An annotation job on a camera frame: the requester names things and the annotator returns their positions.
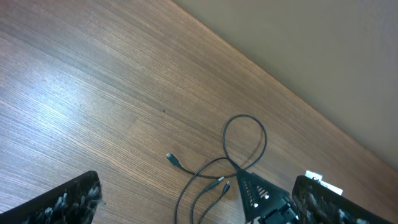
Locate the black USB cable bundle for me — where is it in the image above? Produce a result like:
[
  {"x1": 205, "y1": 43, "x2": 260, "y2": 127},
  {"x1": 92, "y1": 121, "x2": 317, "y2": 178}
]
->
[{"x1": 165, "y1": 114, "x2": 268, "y2": 180}]

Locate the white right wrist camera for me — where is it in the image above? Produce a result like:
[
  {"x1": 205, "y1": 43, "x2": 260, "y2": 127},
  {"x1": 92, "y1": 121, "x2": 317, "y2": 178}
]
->
[{"x1": 305, "y1": 170, "x2": 343, "y2": 196}]

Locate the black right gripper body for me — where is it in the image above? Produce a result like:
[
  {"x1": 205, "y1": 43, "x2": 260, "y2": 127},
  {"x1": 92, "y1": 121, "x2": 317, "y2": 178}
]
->
[{"x1": 258, "y1": 198, "x2": 299, "y2": 224}]

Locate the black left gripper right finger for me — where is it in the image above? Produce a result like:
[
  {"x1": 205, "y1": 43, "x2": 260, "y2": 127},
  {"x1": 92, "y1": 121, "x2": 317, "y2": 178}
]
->
[{"x1": 292, "y1": 175, "x2": 390, "y2": 224}]

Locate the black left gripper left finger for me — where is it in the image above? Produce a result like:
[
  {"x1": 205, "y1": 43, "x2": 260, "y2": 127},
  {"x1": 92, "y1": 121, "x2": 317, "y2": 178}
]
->
[{"x1": 1, "y1": 170, "x2": 102, "y2": 224}]

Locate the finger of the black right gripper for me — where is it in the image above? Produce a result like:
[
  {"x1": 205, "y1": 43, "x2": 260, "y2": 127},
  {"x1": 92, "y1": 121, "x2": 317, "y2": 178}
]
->
[{"x1": 236, "y1": 170, "x2": 289, "y2": 222}]

